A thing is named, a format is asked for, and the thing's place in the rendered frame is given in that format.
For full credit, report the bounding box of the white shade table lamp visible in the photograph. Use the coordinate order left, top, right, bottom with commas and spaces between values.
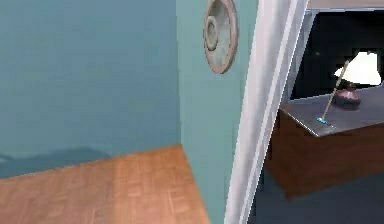
333, 50, 383, 110

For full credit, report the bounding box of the round grey wall ornament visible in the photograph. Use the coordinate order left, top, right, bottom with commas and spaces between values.
202, 0, 239, 75

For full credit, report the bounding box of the thin stick with blue tip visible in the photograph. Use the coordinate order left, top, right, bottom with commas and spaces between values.
315, 59, 350, 127

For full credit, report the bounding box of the dark window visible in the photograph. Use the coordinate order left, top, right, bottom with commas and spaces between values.
289, 9, 384, 101

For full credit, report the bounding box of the white door frame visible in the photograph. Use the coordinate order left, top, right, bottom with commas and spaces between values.
223, 0, 311, 224

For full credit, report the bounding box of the brown cabinet with grey top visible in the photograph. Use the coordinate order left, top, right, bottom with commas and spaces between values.
264, 83, 384, 200

